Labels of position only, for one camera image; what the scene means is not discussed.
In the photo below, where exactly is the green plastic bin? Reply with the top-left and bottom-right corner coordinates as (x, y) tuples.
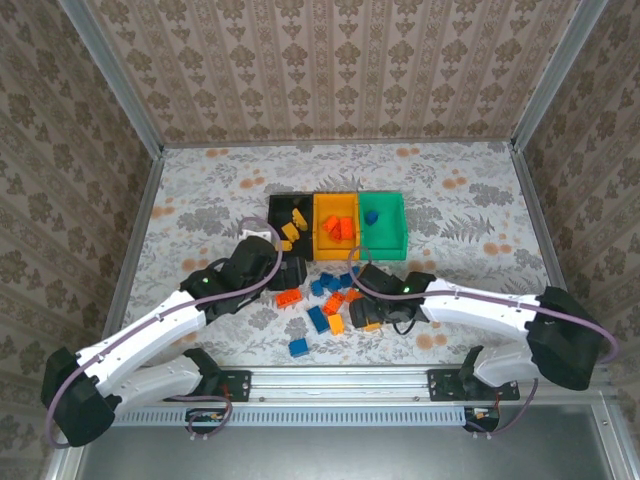
(357, 191), (407, 263)

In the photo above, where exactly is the black plastic bin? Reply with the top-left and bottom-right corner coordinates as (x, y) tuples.
(268, 193), (316, 263)

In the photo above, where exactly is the yellow plastic bin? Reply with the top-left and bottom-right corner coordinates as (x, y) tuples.
(312, 192), (362, 263)

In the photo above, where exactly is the grey metal sheet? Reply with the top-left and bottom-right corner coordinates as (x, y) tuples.
(78, 403), (629, 480)

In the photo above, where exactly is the black base electronics box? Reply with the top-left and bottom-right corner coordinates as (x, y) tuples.
(186, 407), (225, 434)
(463, 406), (502, 433)

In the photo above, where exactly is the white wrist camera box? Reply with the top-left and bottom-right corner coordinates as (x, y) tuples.
(239, 227), (274, 247)

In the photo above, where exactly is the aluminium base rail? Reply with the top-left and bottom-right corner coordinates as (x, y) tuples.
(248, 370), (431, 402)

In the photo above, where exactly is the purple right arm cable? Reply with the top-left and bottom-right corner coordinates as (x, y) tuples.
(346, 244), (620, 367)

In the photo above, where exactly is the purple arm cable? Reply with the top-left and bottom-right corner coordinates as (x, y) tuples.
(346, 244), (620, 367)
(44, 217), (285, 449)

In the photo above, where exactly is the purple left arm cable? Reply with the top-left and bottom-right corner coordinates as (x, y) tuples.
(44, 217), (285, 449)

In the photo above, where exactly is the aluminium table side rail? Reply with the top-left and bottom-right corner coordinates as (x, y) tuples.
(101, 153), (165, 344)
(511, 148), (567, 292)

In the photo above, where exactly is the white slotted cable duct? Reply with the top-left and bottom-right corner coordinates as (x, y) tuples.
(113, 406), (472, 427)

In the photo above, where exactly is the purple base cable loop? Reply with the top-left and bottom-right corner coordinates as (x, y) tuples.
(468, 378), (540, 440)
(185, 395), (234, 442)

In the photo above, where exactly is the aluminium table back rail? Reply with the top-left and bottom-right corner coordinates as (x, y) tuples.
(162, 138), (516, 150)

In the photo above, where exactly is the aluminium frame corner post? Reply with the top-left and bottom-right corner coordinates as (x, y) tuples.
(58, 0), (167, 157)
(511, 0), (612, 152)

